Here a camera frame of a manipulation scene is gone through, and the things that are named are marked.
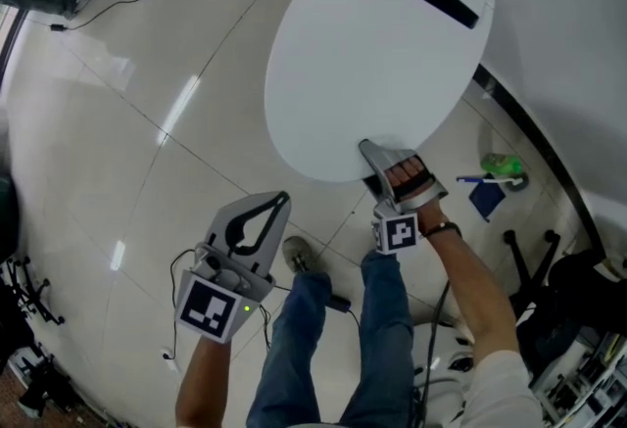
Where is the person's left shoe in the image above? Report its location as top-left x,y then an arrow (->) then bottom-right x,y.
281,235 -> 320,274

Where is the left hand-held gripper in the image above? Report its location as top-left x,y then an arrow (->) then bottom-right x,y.
174,190 -> 294,346

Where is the white shirt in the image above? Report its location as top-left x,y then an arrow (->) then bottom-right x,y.
458,349 -> 546,428

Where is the black wristband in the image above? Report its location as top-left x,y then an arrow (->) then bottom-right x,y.
422,219 -> 463,240

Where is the person's right hand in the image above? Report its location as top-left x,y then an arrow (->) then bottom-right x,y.
383,155 -> 428,191

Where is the person's left forearm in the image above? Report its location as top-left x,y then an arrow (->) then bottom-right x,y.
173,334 -> 232,428

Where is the person's right forearm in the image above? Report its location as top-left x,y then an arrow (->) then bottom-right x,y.
415,199 -> 521,364

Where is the person's left leg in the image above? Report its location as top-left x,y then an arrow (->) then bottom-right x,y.
246,270 -> 335,428

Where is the white office desk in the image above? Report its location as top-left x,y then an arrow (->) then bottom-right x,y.
530,331 -> 627,428

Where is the white toilet lid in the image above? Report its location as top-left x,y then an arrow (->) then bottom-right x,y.
264,0 -> 492,185

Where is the black wall power cable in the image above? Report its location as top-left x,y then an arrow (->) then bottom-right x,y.
48,0 -> 149,33

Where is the black office chair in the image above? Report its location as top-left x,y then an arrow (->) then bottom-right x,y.
502,228 -> 627,369

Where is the black chair base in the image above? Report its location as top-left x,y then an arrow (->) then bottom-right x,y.
0,255 -> 66,328

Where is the thick black gripper cable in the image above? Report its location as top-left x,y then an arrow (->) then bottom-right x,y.
414,280 -> 453,428

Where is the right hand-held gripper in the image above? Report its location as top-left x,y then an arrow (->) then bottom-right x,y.
358,138 -> 451,256

